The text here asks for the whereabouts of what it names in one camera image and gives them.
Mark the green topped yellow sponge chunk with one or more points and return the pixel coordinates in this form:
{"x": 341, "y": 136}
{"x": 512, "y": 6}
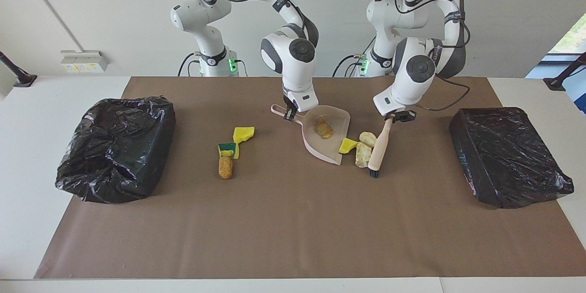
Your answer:
{"x": 226, "y": 149}

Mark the window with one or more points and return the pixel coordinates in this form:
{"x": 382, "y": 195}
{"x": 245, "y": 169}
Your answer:
{"x": 572, "y": 39}

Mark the small pale trash lump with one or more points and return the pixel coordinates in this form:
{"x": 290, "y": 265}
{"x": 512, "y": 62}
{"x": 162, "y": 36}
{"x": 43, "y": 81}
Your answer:
{"x": 367, "y": 138}

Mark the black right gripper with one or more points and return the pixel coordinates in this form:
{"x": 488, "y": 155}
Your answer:
{"x": 290, "y": 103}

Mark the white wall socket box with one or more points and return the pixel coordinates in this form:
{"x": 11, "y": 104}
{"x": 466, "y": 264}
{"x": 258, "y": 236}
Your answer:
{"x": 84, "y": 60}

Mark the beige plastic dustpan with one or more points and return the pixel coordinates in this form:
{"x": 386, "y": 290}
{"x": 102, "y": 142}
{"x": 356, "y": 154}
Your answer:
{"x": 336, "y": 121}

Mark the thin yellow sponge wedge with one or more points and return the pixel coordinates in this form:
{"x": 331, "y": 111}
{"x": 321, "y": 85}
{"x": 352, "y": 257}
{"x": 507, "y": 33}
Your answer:
{"x": 347, "y": 145}

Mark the brown cork trash piece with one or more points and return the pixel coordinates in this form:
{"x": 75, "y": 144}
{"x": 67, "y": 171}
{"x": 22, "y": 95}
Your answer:
{"x": 225, "y": 167}

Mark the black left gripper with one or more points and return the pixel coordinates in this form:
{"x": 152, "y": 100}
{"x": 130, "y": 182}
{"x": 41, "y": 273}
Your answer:
{"x": 403, "y": 116}

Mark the blue panel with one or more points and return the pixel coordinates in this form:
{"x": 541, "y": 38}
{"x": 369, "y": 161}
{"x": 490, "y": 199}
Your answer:
{"x": 579, "y": 94}

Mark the crumpled black bag lined bin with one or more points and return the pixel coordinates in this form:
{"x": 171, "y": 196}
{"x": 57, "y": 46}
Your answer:
{"x": 114, "y": 146}

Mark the flat black bag lined bin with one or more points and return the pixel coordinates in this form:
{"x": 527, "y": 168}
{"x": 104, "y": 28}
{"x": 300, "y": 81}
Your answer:
{"x": 503, "y": 155}

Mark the black clamp stand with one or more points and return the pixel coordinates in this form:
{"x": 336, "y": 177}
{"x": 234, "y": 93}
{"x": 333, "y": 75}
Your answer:
{"x": 20, "y": 78}
{"x": 558, "y": 82}

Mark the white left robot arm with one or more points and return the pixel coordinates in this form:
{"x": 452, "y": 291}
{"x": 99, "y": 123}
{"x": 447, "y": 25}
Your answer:
{"x": 412, "y": 78}

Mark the orange white ridged trash piece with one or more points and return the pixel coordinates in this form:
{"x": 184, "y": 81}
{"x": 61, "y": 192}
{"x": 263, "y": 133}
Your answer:
{"x": 323, "y": 129}

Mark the large pale trash lump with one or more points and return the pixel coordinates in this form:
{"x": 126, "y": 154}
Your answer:
{"x": 363, "y": 155}

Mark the brown paper table mat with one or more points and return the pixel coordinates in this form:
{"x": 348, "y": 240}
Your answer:
{"x": 293, "y": 256}

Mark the plain yellow sponge chunk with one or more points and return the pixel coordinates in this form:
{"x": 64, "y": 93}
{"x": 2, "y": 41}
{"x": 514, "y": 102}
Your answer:
{"x": 243, "y": 133}

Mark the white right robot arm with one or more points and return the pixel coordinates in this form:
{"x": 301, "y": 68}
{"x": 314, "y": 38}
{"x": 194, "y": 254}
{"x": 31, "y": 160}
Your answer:
{"x": 293, "y": 64}

